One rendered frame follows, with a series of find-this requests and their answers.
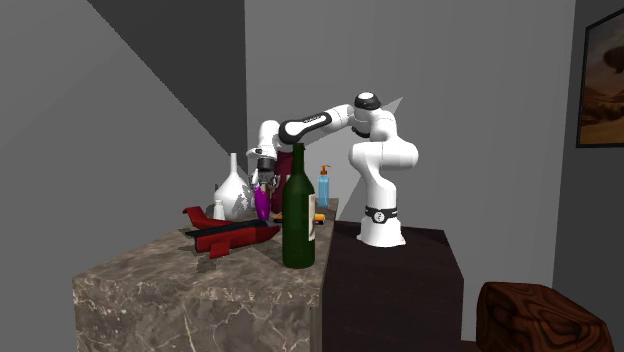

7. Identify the dark red bottle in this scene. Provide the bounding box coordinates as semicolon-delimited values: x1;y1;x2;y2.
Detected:
270;149;294;216

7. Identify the purple vase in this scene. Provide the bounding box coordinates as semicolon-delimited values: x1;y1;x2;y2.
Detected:
253;183;271;222

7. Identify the white conical flask vase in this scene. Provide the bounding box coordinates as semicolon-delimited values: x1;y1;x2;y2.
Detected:
213;152;257;222

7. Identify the dark green wine bottle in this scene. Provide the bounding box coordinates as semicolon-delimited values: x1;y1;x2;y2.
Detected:
282;142;317;270

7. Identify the blue pump dispenser bottle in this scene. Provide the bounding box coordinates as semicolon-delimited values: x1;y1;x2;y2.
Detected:
317;164;332;209

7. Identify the red and black toy plane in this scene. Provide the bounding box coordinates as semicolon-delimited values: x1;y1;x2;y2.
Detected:
182;206;282;260

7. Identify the orange and black small object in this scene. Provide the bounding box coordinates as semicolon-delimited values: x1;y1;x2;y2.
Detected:
272;212;326;226

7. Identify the marble counter block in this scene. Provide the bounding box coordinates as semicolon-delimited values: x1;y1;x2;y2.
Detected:
72;197;340;352

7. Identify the dark brown robot stand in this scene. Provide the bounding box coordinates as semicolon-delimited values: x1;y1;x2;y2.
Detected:
321;220;465;352

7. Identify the brown wooden block furniture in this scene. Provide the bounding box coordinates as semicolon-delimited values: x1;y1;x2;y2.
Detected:
476;281;616;352

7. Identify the framed desert wall picture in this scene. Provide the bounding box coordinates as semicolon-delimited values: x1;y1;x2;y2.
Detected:
575;8;624;149

